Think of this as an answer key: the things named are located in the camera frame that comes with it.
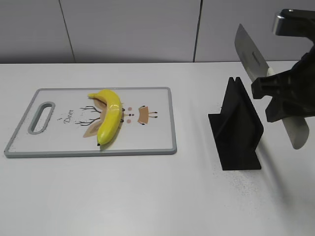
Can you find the white-handled kitchen knife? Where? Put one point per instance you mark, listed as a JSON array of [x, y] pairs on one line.
[[256, 66]]

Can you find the black knife stand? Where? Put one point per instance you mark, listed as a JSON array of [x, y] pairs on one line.
[[237, 129]]

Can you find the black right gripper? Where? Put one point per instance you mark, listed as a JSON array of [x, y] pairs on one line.
[[292, 91]]

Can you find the yellow plastic banana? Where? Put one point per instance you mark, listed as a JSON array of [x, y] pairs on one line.
[[113, 116]]

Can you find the white grey-rimmed cutting board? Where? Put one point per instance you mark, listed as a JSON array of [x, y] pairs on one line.
[[63, 122]]

